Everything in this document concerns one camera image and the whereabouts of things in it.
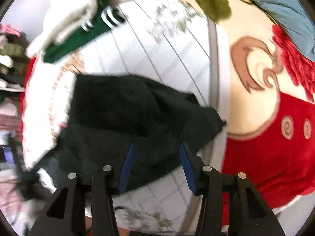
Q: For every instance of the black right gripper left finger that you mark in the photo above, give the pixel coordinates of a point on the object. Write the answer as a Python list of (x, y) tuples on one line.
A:
[(64, 212)]

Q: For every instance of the black zippered jacket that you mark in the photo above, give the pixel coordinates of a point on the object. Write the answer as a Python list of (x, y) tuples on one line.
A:
[(132, 123)]

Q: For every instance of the stack of folded clothes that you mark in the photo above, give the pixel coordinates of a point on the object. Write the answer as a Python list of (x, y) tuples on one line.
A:
[(14, 62)]

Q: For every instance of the red floral plush blanket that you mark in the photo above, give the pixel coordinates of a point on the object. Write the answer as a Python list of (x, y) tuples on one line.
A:
[(269, 113)]

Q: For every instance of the white quilted sheet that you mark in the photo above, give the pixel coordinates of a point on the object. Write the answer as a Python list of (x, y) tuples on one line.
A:
[(165, 40)]

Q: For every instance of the green white fleece jacket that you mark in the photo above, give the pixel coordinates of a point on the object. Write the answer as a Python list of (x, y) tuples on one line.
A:
[(71, 24)]

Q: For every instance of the blue-grey quilted blanket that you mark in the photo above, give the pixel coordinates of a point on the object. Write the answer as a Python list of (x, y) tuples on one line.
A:
[(293, 18)]

